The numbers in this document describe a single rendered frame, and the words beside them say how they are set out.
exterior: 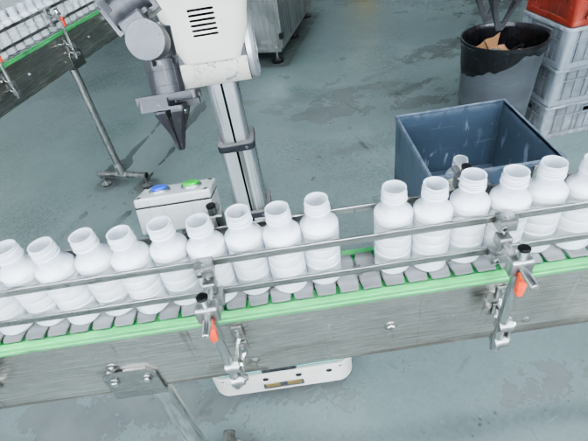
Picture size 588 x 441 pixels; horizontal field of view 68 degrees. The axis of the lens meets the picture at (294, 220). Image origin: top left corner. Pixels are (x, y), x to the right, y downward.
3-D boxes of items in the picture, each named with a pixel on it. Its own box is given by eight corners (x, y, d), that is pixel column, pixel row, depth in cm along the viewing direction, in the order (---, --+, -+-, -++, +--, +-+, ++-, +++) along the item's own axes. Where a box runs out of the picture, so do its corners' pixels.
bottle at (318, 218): (337, 257, 78) (331, 183, 67) (346, 283, 73) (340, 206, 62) (304, 264, 77) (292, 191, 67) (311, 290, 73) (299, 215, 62)
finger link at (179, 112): (192, 150, 75) (179, 95, 72) (151, 157, 76) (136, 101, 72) (199, 143, 82) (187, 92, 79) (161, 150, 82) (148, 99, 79)
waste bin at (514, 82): (464, 162, 261) (479, 56, 220) (438, 126, 296) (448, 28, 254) (539, 150, 261) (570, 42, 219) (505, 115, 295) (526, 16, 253)
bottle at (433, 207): (453, 262, 73) (466, 184, 63) (427, 279, 71) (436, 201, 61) (427, 243, 78) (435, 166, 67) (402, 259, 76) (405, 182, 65)
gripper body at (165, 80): (196, 101, 73) (186, 53, 70) (136, 110, 73) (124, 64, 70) (203, 97, 79) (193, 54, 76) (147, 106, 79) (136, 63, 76)
